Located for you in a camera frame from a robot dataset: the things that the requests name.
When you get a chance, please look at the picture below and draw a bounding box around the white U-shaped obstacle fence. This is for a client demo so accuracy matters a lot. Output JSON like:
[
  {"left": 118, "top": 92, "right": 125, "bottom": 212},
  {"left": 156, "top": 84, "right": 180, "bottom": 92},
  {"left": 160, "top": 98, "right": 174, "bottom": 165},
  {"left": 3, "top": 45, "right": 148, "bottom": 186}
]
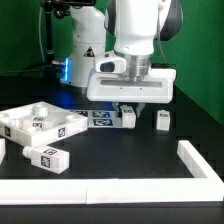
[{"left": 0, "top": 140, "right": 224, "bottom": 205}]

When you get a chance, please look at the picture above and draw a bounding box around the white AprilTag sheet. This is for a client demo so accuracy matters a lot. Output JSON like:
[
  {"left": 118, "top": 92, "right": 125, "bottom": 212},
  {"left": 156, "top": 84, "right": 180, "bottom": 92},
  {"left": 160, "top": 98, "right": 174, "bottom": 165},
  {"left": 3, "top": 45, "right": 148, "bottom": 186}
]
[{"left": 75, "top": 110, "right": 122, "bottom": 128}]

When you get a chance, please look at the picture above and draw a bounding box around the black camera stand pole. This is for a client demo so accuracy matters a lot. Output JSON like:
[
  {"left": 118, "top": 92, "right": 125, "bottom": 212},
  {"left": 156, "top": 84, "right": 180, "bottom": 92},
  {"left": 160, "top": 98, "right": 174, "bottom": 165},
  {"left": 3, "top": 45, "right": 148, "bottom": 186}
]
[{"left": 40, "top": 0, "right": 96, "bottom": 63}]

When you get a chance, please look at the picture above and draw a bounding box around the white block left edge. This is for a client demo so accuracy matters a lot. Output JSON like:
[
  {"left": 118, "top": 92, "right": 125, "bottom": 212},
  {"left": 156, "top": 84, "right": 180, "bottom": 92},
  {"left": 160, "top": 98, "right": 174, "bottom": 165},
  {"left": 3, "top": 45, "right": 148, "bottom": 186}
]
[{"left": 0, "top": 139, "right": 6, "bottom": 165}]

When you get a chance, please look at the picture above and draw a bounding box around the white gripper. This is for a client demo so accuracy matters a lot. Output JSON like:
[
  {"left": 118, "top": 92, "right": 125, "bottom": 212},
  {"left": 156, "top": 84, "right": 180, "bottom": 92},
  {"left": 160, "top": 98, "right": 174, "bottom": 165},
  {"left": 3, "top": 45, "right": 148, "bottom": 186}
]
[{"left": 87, "top": 51, "right": 177, "bottom": 118}]

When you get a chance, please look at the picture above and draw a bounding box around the white square tabletop part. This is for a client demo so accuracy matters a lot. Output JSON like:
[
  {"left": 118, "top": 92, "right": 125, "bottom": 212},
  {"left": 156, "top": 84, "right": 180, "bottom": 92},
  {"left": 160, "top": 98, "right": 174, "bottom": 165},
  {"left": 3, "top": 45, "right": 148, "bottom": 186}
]
[{"left": 0, "top": 102, "right": 88, "bottom": 146}]

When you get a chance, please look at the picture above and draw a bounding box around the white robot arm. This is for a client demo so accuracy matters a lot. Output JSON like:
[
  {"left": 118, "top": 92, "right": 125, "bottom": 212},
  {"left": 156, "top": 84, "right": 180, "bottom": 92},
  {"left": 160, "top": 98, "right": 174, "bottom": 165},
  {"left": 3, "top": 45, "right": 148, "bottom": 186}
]
[{"left": 61, "top": 0, "right": 183, "bottom": 113}]

